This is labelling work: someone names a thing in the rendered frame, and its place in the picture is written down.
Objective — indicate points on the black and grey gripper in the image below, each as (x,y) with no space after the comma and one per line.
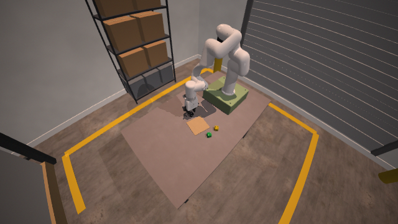
(191,105)

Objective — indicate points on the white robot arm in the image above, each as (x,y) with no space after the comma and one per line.
(230,46)

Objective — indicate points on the orange flat mat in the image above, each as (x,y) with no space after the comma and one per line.
(197,125)

